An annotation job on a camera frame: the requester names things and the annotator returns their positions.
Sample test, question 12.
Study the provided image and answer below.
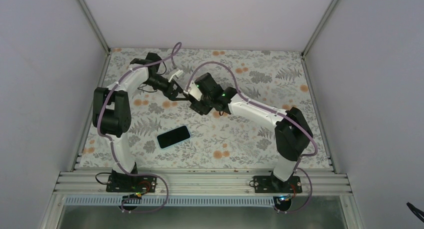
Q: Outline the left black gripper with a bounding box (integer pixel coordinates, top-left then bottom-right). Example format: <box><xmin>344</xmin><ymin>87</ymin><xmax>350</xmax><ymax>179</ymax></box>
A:
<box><xmin>144</xmin><ymin>74</ymin><xmax>190</xmax><ymax>102</ymax></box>

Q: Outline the phone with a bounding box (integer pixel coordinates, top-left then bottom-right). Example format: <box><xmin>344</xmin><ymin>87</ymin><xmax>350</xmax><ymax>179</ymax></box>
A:
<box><xmin>156</xmin><ymin>125</ymin><xmax>192</xmax><ymax>150</ymax></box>

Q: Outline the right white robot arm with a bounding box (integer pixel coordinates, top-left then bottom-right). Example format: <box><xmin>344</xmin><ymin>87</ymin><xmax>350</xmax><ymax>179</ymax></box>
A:
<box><xmin>185</xmin><ymin>73</ymin><xmax>313</xmax><ymax>193</ymax></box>

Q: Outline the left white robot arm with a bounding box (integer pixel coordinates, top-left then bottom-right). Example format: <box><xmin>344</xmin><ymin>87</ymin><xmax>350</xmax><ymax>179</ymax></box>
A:
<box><xmin>92</xmin><ymin>52</ymin><xmax>189</xmax><ymax>192</ymax></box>

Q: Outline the floral table mat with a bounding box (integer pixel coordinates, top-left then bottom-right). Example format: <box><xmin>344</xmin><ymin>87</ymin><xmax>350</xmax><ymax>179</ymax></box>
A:
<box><xmin>79</xmin><ymin>47</ymin><xmax>334</xmax><ymax>170</ymax></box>

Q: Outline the black object at corner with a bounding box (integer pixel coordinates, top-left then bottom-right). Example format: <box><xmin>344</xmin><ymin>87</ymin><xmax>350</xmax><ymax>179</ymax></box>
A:
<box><xmin>406</xmin><ymin>202</ymin><xmax>424</xmax><ymax>222</ymax></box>

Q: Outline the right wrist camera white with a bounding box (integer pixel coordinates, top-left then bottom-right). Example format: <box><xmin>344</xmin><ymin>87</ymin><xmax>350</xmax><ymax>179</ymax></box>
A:
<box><xmin>184</xmin><ymin>81</ymin><xmax>203</xmax><ymax>102</ymax></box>

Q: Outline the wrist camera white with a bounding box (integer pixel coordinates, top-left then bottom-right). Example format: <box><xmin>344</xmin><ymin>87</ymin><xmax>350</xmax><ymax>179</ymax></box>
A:
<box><xmin>184</xmin><ymin>81</ymin><xmax>203</xmax><ymax>102</ymax></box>
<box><xmin>168</xmin><ymin>69</ymin><xmax>184</xmax><ymax>83</ymax></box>

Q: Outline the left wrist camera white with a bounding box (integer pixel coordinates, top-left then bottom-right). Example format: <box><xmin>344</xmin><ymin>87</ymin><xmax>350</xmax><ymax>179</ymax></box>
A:
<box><xmin>168</xmin><ymin>69</ymin><xmax>184</xmax><ymax>83</ymax></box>

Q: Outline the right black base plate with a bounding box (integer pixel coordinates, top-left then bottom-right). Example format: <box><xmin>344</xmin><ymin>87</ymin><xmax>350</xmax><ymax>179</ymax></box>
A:
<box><xmin>248</xmin><ymin>175</ymin><xmax>303</xmax><ymax>194</ymax></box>

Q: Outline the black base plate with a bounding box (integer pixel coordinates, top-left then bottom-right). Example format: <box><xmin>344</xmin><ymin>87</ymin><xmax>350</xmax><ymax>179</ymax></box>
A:
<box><xmin>105</xmin><ymin>171</ymin><xmax>158</xmax><ymax>194</ymax></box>
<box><xmin>248</xmin><ymin>175</ymin><xmax>303</xmax><ymax>194</ymax></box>

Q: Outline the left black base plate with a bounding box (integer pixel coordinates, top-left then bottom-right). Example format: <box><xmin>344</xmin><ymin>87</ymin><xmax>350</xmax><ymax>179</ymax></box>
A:
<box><xmin>105</xmin><ymin>171</ymin><xmax>158</xmax><ymax>194</ymax></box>

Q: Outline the aluminium rail frame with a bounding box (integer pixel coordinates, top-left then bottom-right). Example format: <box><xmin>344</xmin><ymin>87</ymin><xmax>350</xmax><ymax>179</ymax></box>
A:
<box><xmin>53</xmin><ymin>170</ymin><xmax>352</xmax><ymax>207</ymax></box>

